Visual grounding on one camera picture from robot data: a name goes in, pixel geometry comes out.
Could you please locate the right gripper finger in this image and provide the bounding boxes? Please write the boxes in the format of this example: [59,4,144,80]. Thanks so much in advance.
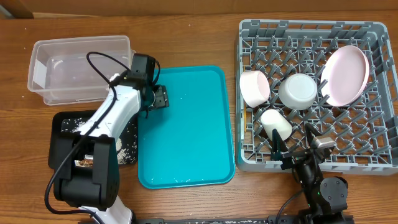
[271,129,288,159]
[304,123,322,142]

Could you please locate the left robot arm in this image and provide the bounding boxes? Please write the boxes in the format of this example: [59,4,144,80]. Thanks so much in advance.
[44,54,169,223]

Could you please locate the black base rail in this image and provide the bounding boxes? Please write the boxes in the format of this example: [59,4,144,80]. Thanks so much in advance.
[130,215,354,224]

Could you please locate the teal serving tray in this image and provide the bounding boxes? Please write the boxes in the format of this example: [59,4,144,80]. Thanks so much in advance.
[137,65,236,189]

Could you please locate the spilled rice food scraps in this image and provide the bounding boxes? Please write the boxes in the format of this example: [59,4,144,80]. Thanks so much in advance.
[60,118,138,165]

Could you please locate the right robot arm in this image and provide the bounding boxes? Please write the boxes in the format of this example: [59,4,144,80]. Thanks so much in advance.
[271,124,354,224]

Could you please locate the white paper cup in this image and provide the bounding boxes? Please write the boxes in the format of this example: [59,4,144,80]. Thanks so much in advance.
[260,109,292,140]

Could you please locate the white round bowl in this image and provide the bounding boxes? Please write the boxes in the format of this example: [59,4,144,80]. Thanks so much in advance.
[278,73,318,110]

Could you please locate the pink round plate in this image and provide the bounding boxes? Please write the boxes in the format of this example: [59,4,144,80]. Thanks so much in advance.
[321,45,370,107]

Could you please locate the grey dishwasher rack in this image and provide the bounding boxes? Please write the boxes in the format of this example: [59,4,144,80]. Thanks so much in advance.
[235,19,397,175]

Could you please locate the small bowl with food scraps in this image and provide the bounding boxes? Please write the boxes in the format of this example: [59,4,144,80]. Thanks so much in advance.
[239,70,271,108]

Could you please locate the black rectangular tray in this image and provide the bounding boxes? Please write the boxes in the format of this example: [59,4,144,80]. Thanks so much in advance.
[48,110,137,169]

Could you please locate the clear plastic storage bin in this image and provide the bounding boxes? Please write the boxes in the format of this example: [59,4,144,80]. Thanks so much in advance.
[27,35,133,106]

